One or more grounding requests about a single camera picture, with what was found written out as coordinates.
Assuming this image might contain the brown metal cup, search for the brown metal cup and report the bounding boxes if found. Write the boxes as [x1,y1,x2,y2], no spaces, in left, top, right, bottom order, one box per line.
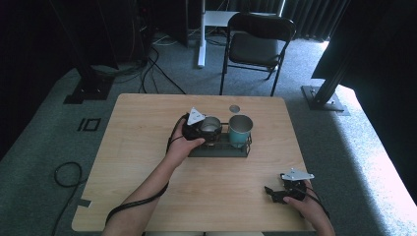
[199,116,223,143]

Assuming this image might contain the teal metal cup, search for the teal metal cup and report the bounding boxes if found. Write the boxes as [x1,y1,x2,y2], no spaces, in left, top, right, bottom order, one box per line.
[228,114,254,148]

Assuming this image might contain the black folding chair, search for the black folding chair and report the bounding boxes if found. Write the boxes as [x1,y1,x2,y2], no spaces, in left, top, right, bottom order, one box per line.
[219,12,297,97]

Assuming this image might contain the bundle of black floor cables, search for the bundle of black floor cables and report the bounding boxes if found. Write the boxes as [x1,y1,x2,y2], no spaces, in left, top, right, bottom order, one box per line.
[91,29,187,96]

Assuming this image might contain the hand-held gripper cable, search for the hand-held gripper cable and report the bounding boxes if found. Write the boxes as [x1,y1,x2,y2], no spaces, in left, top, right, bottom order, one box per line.
[104,113,191,227]
[294,183,330,220]

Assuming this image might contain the person's left hand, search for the person's left hand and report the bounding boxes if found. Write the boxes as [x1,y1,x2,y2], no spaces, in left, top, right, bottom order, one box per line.
[163,118,207,169]

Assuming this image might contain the person's right hand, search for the person's right hand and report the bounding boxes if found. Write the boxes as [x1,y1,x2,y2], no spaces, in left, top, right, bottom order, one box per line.
[282,179,326,220]

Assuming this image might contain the left hand-held gripper cable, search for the left hand-held gripper cable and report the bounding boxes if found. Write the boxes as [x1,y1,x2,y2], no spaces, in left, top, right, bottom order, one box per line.
[104,113,191,227]

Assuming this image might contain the black beam stand metal base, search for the black beam stand metal base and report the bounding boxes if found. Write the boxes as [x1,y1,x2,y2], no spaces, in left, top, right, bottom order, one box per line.
[300,48,351,117]

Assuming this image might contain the right hand-held gripper cable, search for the right hand-held gripper cable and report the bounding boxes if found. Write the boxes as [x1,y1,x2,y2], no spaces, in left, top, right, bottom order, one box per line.
[294,183,330,220]

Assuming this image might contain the black wire basket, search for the black wire basket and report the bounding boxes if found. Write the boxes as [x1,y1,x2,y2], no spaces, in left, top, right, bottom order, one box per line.
[187,122,253,158]

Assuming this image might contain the black cable loop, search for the black cable loop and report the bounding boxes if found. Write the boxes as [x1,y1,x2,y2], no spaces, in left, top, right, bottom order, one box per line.
[51,161,89,236]

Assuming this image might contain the black stand with flat base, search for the black stand with flat base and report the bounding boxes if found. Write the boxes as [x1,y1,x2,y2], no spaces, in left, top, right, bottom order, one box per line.
[48,0,119,105]

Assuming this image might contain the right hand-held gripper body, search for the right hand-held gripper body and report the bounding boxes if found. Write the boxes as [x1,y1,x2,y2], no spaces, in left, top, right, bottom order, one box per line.
[278,167,315,202]

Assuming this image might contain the dark curtain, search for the dark curtain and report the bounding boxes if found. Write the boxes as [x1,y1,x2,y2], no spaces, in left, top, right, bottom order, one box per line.
[229,0,352,43]

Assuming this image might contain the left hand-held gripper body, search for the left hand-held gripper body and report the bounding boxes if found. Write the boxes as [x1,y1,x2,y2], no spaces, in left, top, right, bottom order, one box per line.
[181,106,210,143]

